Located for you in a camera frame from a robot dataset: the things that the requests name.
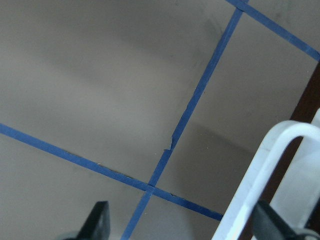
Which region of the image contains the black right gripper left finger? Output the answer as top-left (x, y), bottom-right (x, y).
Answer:
top-left (78, 201), bottom-right (111, 240)

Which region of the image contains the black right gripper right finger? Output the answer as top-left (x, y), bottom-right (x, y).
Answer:
top-left (252, 200), bottom-right (304, 240)

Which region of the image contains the white drawer handle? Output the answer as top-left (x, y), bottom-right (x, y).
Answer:
top-left (212, 111), bottom-right (320, 240)

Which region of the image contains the dark wooden drawer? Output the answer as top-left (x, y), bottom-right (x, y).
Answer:
top-left (239, 58), bottom-right (320, 240)

